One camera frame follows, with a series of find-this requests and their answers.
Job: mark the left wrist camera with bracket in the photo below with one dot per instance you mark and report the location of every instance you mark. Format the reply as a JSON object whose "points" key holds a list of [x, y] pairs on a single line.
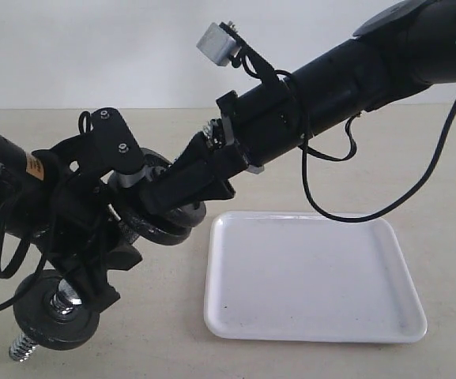
{"points": [[104, 143]]}

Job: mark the chrome spin-lock collar nut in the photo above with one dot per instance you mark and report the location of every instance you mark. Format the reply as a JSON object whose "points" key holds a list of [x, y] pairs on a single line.
{"points": [[64, 304]]}

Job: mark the black weight plate end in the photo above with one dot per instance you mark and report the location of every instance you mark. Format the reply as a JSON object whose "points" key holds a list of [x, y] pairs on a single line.
{"points": [[129, 205]]}

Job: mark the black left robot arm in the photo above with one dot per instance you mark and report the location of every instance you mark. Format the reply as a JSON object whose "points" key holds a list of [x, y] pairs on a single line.
{"points": [[14, 207]]}

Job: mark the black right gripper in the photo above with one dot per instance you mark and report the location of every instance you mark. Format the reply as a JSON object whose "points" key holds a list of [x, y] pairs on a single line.
{"points": [[196, 177]]}

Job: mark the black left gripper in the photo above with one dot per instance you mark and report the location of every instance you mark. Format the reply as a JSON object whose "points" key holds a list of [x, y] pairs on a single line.
{"points": [[72, 226]]}

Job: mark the black weight plate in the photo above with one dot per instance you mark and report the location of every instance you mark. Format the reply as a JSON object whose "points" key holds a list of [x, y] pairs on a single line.
{"points": [[187, 216], [37, 320]]}

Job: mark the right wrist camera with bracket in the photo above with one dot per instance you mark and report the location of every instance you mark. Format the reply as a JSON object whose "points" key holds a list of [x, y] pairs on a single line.
{"points": [[223, 46]]}

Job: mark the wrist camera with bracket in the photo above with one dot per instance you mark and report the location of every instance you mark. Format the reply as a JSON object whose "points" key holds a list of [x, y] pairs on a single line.
{"points": [[104, 143], [223, 46]]}

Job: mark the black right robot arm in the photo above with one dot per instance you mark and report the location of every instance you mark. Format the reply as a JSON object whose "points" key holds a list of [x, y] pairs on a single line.
{"points": [[400, 52]]}

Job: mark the white rectangular plastic tray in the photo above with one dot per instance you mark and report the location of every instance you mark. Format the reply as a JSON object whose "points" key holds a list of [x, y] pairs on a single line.
{"points": [[294, 276]]}

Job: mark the chrome threaded dumbbell bar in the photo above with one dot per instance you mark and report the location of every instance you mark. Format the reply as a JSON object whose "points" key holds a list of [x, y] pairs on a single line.
{"points": [[103, 192]]}

